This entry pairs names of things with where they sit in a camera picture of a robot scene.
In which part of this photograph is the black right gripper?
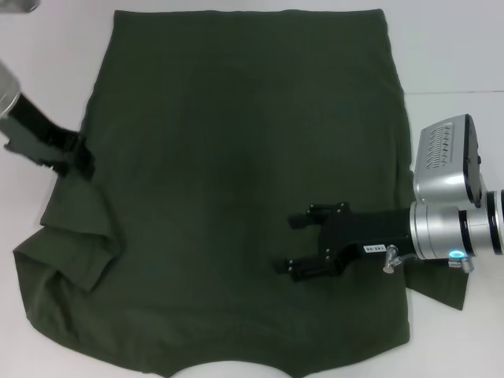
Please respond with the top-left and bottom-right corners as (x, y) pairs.
(274, 202), (414, 284)

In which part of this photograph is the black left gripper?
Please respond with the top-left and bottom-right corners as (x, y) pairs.
(0, 96), (98, 180)

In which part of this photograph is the dark green shirt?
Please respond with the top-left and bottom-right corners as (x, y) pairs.
(11, 8), (472, 378)

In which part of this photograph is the silver right gripper cable connector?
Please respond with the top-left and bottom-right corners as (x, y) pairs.
(382, 243), (415, 274)

